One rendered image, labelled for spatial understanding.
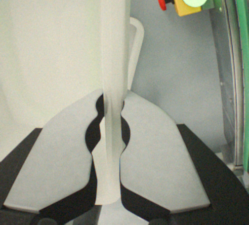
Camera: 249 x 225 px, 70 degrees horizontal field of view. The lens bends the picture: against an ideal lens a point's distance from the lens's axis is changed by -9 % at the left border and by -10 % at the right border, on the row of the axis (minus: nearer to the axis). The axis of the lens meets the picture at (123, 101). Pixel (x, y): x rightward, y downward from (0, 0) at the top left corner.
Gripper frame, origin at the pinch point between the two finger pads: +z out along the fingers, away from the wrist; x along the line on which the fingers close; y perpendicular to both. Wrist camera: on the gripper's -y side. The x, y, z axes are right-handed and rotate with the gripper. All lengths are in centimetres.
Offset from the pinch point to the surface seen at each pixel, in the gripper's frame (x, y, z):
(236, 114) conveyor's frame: 23.8, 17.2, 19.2
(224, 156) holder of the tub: 30, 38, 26
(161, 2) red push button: 8.3, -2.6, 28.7
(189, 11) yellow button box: 13.3, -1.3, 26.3
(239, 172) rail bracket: 29.2, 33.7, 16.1
